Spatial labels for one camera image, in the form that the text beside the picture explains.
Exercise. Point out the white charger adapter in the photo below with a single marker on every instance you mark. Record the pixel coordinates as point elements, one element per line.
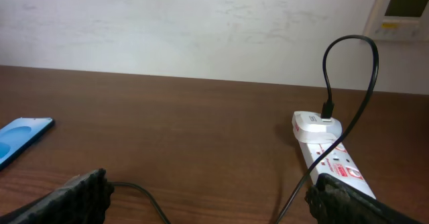
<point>310,128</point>

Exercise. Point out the white wall control panel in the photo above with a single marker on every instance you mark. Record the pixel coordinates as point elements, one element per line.
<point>398,21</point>

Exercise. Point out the white power strip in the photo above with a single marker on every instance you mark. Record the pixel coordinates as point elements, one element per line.
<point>338,164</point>

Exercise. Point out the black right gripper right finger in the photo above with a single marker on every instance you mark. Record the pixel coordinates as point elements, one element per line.
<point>332,201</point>

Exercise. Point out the blue Galaxy smartphone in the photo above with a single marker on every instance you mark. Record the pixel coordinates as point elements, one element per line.
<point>20,134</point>

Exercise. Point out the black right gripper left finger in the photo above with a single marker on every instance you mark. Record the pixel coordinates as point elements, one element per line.
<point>84,199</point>

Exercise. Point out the black charger plug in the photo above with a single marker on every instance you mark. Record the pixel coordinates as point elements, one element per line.
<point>327,110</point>

